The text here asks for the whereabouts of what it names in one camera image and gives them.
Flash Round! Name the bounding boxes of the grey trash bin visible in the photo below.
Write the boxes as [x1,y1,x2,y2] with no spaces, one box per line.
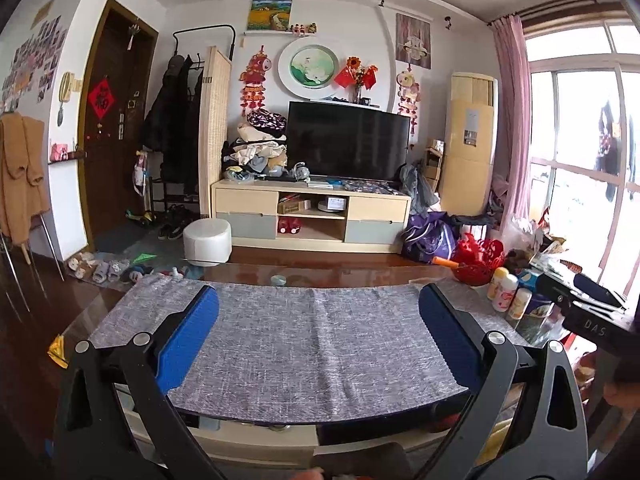
[310,443,413,480]

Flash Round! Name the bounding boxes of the person's right hand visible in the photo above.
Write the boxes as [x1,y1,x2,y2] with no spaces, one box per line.
[603,382,640,411]

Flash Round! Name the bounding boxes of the yellow cap cream bottle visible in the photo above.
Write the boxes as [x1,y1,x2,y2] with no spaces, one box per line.
[487,266,509,301]

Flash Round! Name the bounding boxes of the white lotion bottle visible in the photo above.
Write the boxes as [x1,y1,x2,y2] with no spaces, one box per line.
[491,273,518,313]

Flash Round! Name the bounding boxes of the red cutout basket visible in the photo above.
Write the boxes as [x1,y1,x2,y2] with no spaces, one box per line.
[452,233,506,286]

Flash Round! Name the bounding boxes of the orange foam stick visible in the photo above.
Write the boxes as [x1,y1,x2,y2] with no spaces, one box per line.
[431,257,460,269]

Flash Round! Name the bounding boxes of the grey woven table mat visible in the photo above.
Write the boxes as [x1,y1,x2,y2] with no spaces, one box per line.
[89,275,532,425]

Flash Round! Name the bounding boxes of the purple bag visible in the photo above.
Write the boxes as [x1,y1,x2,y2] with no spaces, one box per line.
[400,211,457,264]

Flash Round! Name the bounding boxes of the white round stool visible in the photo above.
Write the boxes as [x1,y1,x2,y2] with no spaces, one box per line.
[182,218,232,266]

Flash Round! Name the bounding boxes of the pink curtain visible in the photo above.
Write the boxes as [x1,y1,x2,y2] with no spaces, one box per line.
[490,14,532,231]

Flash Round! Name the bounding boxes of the beige standing air conditioner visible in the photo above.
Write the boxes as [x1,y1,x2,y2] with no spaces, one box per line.
[438,72,498,216]

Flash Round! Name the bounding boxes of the beige tv cabinet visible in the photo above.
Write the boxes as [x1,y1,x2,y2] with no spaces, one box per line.
[210,180,410,254]

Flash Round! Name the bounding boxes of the pile of clothes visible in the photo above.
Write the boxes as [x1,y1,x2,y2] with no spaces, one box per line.
[221,108,288,181]

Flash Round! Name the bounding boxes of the black hanging coats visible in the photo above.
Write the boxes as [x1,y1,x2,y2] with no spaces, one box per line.
[140,54,198,195]

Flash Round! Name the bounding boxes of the black flat television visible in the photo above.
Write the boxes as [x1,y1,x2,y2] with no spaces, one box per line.
[285,102,410,181]

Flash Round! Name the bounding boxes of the brown coat on chair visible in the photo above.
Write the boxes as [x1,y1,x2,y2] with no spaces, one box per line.
[1,112,50,246]

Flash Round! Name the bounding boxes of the red diamond door sign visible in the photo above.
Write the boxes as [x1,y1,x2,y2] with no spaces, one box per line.
[88,77,115,120]

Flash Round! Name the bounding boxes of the beige folding screen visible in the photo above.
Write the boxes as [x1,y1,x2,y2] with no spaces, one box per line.
[198,47,232,217]

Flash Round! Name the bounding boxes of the dark brown door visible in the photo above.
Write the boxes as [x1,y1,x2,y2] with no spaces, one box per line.
[78,0,157,248]

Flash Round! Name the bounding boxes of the landscape painting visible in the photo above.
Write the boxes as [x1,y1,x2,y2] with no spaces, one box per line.
[246,0,293,32]

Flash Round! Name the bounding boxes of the framed wall poster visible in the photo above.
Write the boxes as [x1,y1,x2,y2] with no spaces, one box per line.
[395,13,432,70]

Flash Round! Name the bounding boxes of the round green wall plate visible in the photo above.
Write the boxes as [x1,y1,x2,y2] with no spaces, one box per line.
[278,36,345,101]

